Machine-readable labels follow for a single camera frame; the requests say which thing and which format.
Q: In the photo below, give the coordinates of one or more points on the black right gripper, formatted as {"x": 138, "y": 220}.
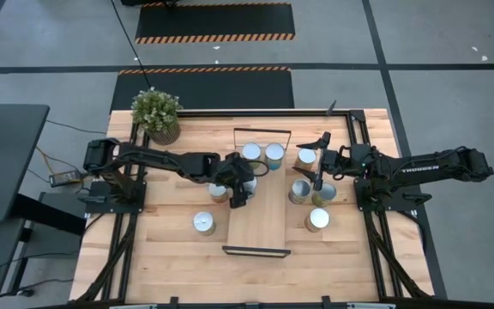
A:
{"x": 337, "y": 163}

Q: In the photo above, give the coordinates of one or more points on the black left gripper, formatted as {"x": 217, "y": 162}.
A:
{"x": 232, "y": 169}

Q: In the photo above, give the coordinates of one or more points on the blue-grey label tin can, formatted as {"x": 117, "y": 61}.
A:
{"x": 251, "y": 187}

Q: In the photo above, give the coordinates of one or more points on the tan label tin can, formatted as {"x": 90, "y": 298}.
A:
{"x": 306, "y": 158}

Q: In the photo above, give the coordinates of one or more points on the orange label tin can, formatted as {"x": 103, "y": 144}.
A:
{"x": 218, "y": 192}

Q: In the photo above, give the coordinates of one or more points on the Peaches label tin can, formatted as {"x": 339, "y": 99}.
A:
{"x": 300, "y": 190}

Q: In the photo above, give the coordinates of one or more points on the yellow-green label tin can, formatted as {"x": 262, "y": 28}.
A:
{"x": 250, "y": 150}

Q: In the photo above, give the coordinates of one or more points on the green label tin can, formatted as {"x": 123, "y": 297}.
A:
{"x": 325, "y": 196}

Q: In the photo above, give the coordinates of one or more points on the teal label tin can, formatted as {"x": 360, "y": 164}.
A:
{"x": 275, "y": 152}

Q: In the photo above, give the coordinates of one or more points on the Corn label tin can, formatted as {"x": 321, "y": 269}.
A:
{"x": 317, "y": 219}

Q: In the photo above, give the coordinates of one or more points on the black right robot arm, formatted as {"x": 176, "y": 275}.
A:
{"x": 423, "y": 168}

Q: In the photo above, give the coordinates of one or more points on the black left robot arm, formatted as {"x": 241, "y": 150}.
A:
{"x": 157, "y": 156}

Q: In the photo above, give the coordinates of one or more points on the Oranges label tin can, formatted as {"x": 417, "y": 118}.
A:
{"x": 204, "y": 222}

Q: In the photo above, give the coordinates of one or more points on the black mat orange hazard stripes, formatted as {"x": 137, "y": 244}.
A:
{"x": 212, "y": 21}
{"x": 212, "y": 90}

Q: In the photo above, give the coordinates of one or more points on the potted green plant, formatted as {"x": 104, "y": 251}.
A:
{"x": 154, "y": 111}

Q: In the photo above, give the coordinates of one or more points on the black power supply brick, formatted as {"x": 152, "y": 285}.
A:
{"x": 64, "y": 178}

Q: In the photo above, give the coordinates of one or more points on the black desk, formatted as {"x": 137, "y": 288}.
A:
{"x": 11, "y": 163}

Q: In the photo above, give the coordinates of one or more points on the wooden shelf black metal frame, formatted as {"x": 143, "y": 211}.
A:
{"x": 260, "y": 223}

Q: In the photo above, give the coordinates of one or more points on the black aluminium rig frame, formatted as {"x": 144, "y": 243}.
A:
{"x": 272, "y": 114}

